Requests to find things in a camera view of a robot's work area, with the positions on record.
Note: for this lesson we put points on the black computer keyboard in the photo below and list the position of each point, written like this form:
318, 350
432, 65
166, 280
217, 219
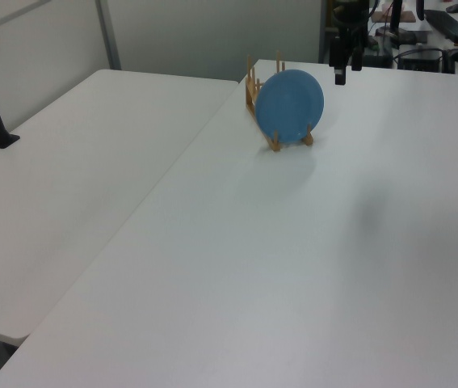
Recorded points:
450, 26

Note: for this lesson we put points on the black monitor stand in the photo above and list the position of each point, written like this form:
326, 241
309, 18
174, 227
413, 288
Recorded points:
396, 36

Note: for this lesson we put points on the dark robot gripper body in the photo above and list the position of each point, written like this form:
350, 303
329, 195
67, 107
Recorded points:
350, 14

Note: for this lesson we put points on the small dark equipment box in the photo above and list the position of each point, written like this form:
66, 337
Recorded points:
378, 60

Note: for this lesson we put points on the wooden plate rack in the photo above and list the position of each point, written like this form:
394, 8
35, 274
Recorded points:
249, 89

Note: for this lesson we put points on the black computer mouse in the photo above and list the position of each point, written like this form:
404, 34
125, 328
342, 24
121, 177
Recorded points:
455, 7

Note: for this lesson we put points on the grey partition frame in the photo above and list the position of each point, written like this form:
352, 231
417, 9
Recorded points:
109, 40

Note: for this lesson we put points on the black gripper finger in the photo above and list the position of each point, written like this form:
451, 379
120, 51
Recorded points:
357, 60
339, 56

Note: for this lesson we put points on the black electronics box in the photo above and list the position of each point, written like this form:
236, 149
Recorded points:
418, 62

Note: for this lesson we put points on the blue round plate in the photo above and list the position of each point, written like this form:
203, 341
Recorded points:
289, 105

